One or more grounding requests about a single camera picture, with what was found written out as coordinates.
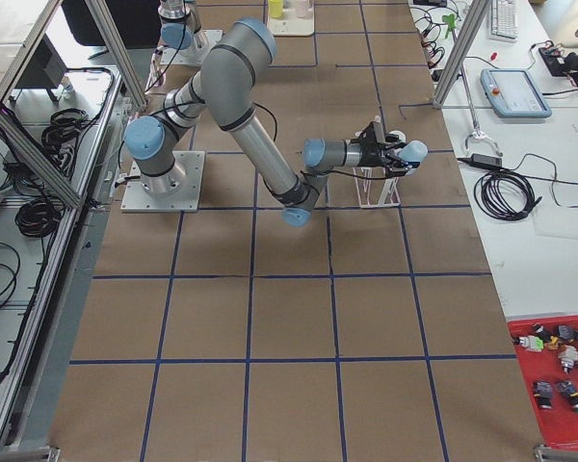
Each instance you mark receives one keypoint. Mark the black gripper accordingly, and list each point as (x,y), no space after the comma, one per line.
(372,155)

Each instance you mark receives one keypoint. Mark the light blue plastic cup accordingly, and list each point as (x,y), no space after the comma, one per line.
(414,153)

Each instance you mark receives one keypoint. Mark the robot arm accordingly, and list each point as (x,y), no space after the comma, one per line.
(182,13)
(223,88)

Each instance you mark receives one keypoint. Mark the pink plastic cup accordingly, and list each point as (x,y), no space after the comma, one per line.
(302,8)

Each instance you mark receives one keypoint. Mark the yellow plastic cup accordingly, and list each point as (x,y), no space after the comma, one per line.
(276,8)

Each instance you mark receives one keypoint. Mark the blue teach pendant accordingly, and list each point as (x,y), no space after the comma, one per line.
(513,93)

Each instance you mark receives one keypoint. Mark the cream serving tray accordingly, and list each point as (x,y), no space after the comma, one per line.
(290,25)

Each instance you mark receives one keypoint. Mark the white keyboard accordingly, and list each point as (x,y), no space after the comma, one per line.
(502,18)

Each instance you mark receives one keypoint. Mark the red parts tray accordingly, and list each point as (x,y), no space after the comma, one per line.
(547,351)

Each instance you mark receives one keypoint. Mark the white wire cup rack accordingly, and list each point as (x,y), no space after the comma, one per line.
(373,188)

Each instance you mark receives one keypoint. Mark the green handled reacher grabber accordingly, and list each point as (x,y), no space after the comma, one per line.
(477,134)

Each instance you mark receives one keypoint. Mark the aluminium frame post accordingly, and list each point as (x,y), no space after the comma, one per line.
(468,31)

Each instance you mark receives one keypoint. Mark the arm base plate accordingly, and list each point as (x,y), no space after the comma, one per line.
(178,190)
(181,46)

